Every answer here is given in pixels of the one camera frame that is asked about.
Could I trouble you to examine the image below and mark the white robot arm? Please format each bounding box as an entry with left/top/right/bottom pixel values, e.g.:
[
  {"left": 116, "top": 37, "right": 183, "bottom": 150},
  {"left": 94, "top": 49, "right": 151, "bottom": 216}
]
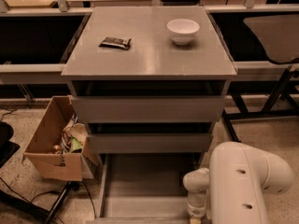
[{"left": 183, "top": 141, "right": 294, "bottom": 224}]

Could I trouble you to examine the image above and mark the black stand leg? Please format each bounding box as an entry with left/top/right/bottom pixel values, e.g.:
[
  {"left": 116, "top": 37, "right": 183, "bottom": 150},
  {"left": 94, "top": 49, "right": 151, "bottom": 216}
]
[{"left": 44, "top": 181, "right": 78, "bottom": 224}]

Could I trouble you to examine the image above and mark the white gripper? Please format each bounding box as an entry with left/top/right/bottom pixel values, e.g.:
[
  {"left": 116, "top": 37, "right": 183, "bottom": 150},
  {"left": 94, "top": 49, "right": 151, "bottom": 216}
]
[{"left": 183, "top": 168, "right": 209, "bottom": 224}]

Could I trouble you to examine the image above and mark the grey drawer cabinet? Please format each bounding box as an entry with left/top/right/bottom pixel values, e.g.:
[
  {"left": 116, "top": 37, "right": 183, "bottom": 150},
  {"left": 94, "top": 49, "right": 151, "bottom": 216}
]
[{"left": 61, "top": 6, "right": 237, "bottom": 170}]

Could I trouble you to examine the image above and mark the open cardboard box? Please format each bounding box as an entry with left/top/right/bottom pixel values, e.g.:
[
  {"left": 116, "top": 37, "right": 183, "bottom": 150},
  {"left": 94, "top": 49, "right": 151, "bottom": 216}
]
[{"left": 24, "top": 96, "right": 98, "bottom": 181}]

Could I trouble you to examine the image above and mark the grey top drawer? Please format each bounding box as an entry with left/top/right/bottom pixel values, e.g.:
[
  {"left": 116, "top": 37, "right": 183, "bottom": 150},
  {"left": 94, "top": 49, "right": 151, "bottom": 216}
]
[{"left": 71, "top": 96, "right": 224, "bottom": 123}]

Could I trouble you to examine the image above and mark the grey middle drawer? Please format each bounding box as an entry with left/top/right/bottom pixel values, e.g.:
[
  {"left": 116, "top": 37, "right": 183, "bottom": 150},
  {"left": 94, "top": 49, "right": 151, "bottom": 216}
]
[{"left": 88, "top": 133, "right": 212, "bottom": 154}]

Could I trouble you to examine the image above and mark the white ceramic bowl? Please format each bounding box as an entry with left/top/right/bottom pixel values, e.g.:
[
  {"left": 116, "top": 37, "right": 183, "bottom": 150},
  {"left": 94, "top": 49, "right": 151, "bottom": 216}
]
[{"left": 167, "top": 19, "right": 200, "bottom": 45}]

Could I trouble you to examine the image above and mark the grey bottom drawer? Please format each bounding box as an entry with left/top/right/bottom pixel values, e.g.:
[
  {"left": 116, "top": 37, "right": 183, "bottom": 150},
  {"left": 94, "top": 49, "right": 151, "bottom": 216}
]
[{"left": 86, "top": 153, "right": 197, "bottom": 224}]

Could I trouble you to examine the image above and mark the grey drawer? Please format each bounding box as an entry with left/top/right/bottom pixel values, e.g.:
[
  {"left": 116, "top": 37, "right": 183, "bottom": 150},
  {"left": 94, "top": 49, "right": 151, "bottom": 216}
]
[
  {"left": 71, "top": 96, "right": 224, "bottom": 123},
  {"left": 88, "top": 133, "right": 212, "bottom": 154},
  {"left": 86, "top": 153, "right": 197, "bottom": 224}
]

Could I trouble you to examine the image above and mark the black floor cable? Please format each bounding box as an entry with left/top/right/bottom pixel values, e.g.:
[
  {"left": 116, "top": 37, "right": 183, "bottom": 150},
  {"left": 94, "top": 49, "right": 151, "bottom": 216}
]
[{"left": 80, "top": 180, "right": 97, "bottom": 224}]

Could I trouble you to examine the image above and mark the black table frame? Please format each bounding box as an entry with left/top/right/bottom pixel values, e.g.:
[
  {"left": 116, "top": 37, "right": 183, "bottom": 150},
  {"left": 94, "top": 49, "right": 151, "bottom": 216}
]
[{"left": 222, "top": 67, "right": 299, "bottom": 142}]

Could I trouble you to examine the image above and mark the dark snack packet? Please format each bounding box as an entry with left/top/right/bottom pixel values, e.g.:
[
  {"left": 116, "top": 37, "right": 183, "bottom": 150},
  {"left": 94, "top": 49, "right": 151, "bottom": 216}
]
[{"left": 100, "top": 36, "right": 131, "bottom": 50}]

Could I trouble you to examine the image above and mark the black object at left edge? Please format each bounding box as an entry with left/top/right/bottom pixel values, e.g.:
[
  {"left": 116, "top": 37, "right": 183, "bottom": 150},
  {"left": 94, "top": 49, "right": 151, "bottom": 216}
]
[{"left": 0, "top": 121, "right": 20, "bottom": 168}]

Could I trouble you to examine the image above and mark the green packet in box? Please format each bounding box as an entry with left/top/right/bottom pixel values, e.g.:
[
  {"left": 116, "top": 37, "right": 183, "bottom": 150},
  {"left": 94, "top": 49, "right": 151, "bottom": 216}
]
[{"left": 70, "top": 137, "right": 82, "bottom": 153}]

